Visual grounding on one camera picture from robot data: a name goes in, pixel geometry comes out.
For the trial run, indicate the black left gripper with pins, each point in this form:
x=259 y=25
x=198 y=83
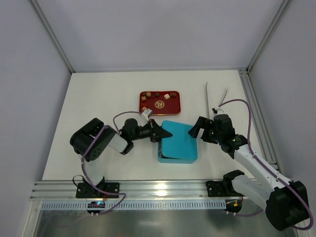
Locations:
x=152 y=131

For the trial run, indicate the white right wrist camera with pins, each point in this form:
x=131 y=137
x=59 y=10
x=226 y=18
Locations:
x=217 y=111

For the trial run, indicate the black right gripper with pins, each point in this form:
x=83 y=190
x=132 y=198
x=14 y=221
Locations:
x=206 y=131

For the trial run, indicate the metal serving tongs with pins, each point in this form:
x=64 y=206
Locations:
x=211 y=101

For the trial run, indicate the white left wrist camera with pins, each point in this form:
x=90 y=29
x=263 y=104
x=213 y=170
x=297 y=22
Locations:
x=146 y=114

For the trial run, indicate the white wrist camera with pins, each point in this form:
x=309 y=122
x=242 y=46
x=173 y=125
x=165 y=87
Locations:
x=217 y=111
x=146 y=114

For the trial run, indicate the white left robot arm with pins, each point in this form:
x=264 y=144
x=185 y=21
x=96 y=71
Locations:
x=92 y=139

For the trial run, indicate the red rectangular tray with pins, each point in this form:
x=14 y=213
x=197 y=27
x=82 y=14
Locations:
x=159 y=105

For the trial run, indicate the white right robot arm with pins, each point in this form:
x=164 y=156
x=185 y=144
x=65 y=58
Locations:
x=284 y=202

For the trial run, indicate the teal square box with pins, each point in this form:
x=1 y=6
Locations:
x=163 y=159

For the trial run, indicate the aluminium frame post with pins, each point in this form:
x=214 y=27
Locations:
x=276 y=20
x=51 y=34

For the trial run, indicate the aluminium frame post left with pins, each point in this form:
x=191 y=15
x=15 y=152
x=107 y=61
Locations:
x=51 y=34

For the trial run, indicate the teal box lid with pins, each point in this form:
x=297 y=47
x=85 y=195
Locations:
x=181 y=145

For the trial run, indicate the aluminium frame post right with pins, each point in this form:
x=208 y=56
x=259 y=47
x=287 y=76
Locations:
x=276 y=20

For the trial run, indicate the aluminium mounting rail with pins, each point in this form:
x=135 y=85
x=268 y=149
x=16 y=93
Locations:
x=50 y=190

